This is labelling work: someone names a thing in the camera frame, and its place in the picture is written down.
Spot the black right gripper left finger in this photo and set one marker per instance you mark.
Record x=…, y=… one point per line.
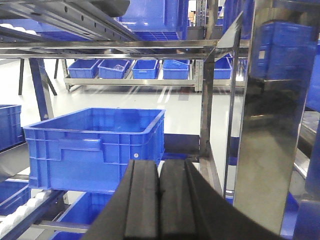
x=133, y=211

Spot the blue crate on upper shelf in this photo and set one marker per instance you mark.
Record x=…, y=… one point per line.
x=157, y=20

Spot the large blue plastic crate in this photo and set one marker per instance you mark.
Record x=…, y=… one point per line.
x=89, y=150

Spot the white roller track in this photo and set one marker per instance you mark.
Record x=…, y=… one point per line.
x=23, y=211

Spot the blue crate at left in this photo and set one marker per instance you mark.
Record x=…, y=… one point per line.
x=11, y=132

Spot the stainless steel shelf rack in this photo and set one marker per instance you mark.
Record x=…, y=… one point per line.
x=229, y=182

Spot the blue crate on lower shelf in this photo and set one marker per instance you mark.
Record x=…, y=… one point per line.
x=86, y=208

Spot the small blue parts bin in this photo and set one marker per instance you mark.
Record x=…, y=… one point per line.
x=113, y=68
x=84, y=68
x=222, y=69
x=176, y=69
x=145, y=69

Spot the blue crate on shelf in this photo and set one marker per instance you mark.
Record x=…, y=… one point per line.
x=157, y=20
x=86, y=208

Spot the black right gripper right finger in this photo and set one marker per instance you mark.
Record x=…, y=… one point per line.
x=190, y=209

